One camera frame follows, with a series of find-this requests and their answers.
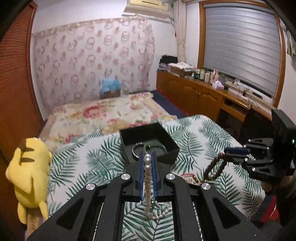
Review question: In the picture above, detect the white pearl necklace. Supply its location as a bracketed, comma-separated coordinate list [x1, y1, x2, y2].
[143, 153, 173, 220]

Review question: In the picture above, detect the green jade bangle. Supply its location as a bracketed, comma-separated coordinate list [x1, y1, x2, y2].
[144, 142, 167, 156]

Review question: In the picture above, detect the brown wooden bead bracelet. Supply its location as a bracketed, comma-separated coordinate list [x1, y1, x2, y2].
[201, 152, 228, 182]

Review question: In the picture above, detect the black jewelry box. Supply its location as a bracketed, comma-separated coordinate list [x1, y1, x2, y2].
[119, 123, 180, 165]

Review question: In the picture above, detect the palm leaf tablecloth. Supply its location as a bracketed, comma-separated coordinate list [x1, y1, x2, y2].
[47, 115, 265, 240]

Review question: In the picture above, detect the wooden side cabinet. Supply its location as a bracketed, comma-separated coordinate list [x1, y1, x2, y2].
[156, 71, 273, 143]

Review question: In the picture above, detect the pink figurine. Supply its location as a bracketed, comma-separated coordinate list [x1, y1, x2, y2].
[210, 69, 224, 90]

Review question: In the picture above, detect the blue plush on box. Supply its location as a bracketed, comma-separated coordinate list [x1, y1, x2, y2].
[100, 79, 121, 98]

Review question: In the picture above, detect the floral bed blanket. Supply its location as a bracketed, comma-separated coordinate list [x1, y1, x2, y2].
[39, 92, 177, 153]

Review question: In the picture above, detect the clutter on cabinet top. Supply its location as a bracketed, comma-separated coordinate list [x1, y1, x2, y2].
[158, 55, 272, 102]

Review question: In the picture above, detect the grey window blind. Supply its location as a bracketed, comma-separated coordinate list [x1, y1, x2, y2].
[203, 3, 280, 97]

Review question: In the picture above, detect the yellow plush toy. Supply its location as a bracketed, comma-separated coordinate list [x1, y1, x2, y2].
[5, 138, 53, 225]

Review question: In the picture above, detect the patterned lace curtain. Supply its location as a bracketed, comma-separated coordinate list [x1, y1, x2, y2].
[33, 17, 155, 112]

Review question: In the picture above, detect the brown louvered wardrobe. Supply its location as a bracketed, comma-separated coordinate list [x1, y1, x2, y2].
[1, 1, 43, 240]

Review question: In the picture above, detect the air conditioner unit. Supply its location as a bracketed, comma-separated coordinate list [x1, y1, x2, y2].
[124, 0, 174, 20]

